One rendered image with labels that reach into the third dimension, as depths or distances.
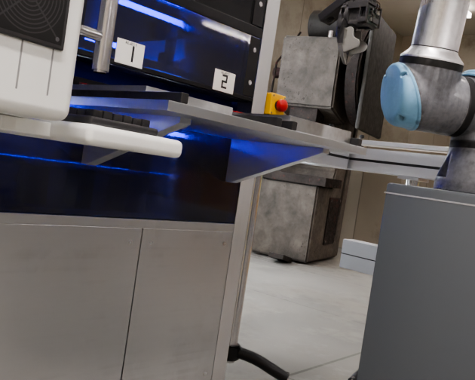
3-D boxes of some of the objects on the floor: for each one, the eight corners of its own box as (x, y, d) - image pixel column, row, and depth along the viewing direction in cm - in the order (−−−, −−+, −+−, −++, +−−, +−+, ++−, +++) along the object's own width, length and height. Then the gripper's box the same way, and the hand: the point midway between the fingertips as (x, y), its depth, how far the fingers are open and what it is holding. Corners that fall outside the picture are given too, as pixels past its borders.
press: (284, 245, 675) (317, 25, 667) (378, 268, 602) (417, 20, 594) (209, 246, 575) (247, -13, 567) (311, 273, 502) (357, -24, 494)
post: (192, 404, 193) (290, -256, 185) (206, 401, 197) (301, -244, 190) (206, 412, 188) (307, -263, 181) (219, 409, 192) (318, -251, 185)
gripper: (369, -27, 146) (357, 59, 147) (388, -15, 153) (375, 68, 154) (340, -23, 152) (328, 60, 153) (359, -11, 159) (347, 68, 160)
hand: (343, 59), depth 155 cm, fingers closed
